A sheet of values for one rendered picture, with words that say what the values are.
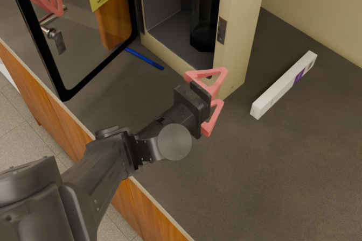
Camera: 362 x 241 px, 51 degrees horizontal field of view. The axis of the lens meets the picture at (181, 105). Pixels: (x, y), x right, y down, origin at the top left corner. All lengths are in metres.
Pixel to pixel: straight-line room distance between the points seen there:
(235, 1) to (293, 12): 0.53
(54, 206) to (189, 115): 0.44
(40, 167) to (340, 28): 1.07
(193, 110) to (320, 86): 0.56
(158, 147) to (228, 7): 0.35
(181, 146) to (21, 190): 0.36
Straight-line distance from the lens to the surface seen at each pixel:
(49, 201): 0.26
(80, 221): 0.31
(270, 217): 0.91
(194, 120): 0.67
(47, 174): 0.28
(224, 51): 0.88
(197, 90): 0.64
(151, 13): 1.09
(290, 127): 1.03
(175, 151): 0.57
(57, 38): 0.86
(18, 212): 0.24
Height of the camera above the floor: 1.78
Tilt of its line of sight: 54 degrees down
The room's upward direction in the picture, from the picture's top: straight up
